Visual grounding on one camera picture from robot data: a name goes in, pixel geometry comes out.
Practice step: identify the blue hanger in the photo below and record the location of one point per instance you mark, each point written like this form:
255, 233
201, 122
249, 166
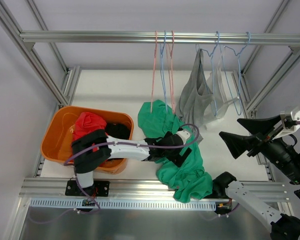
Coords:
210, 60
162, 74
238, 55

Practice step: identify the white slotted cable duct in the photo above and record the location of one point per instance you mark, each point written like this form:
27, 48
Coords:
123, 204

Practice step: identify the red tank top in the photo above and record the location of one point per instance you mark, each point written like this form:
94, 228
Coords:
87, 123

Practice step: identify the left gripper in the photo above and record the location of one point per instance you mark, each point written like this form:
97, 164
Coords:
181, 157

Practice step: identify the green tank top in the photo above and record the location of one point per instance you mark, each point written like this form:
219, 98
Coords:
185, 179

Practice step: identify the white tank top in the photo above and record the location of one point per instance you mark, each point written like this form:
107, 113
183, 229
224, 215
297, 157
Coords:
218, 102

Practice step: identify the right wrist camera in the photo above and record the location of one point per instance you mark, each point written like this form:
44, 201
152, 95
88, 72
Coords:
286, 122

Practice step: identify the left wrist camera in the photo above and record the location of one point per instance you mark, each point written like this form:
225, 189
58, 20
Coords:
184, 135

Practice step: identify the grey tank top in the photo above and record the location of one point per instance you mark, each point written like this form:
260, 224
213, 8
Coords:
194, 98

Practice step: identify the pink hanger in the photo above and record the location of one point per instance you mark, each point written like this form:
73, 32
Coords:
154, 72
169, 57

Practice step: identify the aluminium hanging rail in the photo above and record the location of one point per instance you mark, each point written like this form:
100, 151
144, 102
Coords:
80, 36

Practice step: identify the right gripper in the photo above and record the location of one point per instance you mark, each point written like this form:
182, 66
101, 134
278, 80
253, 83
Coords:
256, 142

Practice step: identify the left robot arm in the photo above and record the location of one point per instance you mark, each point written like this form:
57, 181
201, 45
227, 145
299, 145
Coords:
93, 149

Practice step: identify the orange plastic basket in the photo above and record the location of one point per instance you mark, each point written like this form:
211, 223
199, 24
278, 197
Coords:
56, 144

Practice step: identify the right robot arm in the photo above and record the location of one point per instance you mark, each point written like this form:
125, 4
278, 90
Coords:
254, 196

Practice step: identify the black tank top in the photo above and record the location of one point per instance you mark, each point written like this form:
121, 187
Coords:
118, 130

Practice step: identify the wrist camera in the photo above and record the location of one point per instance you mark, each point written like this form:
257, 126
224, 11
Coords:
184, 135
286, 122

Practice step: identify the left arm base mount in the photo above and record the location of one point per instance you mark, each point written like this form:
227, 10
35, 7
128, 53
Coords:
100, 188

